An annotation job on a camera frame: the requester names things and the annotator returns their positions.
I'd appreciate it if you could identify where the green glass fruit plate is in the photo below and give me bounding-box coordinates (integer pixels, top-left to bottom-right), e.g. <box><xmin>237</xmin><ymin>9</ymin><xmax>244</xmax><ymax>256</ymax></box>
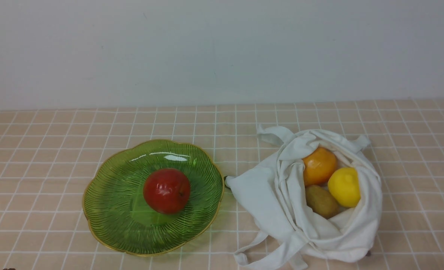
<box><xmin>82</xmin><ymin>139</ymin><xmax>225</xmax><ymax>257</ymax></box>

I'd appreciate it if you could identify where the red apple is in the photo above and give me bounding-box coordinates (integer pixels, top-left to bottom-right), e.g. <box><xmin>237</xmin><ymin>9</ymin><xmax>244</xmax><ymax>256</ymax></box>
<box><xmin>143</xmin><ymin>168</ymin><xmax>191</xmax><ymax>215</ymax></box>

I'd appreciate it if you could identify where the brown kiwi fruit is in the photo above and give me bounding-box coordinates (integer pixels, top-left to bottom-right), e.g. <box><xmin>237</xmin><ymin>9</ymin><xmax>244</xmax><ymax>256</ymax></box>
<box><xmin>305</xmin><ymin>185</ymin><xmax>340</xmax><ymax>219</ymax></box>

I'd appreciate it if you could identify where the white cloth bag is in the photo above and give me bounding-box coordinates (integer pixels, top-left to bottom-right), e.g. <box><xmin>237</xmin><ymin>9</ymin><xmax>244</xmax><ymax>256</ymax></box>
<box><xmin>226</xmin><ymin>125</ymin><xmax>383</xmax><ymax>270</ymax></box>

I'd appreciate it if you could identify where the yellow lemon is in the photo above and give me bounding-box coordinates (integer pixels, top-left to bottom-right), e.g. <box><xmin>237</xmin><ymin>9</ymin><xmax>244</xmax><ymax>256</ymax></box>
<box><xmin>327</xmin><ymin>167</ymin><xmax>361</xmax><ymax>208</ymax></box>

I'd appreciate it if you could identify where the orange fruit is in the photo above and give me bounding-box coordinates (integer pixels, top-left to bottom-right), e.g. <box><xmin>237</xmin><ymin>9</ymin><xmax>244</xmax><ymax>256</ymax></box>
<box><xmin>302</xmin><ymin>147</ymin><xmax>338</xmax><ymax>187</ymax></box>

